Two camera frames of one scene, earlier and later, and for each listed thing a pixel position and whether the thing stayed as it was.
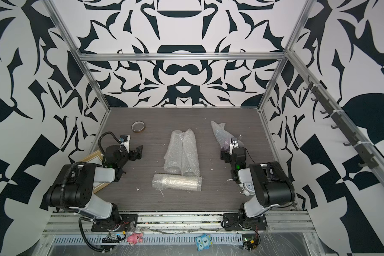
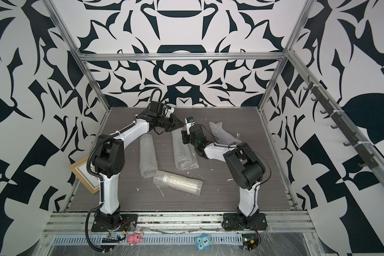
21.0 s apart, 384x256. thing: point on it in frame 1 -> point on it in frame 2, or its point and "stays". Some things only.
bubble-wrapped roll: x=172 y=161 -> x=147 y=160
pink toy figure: x=135 y=237 stays
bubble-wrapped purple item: x=223 y=136 stays
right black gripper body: x=228 y=158 -> x=187 y=138
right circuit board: x=250 y=241 stays
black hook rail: x=369 y=159 stays
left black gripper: x=133 y=157 -> x=175 y=124
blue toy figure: x=203 y=242 stays
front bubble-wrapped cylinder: x=174 y=182 stays
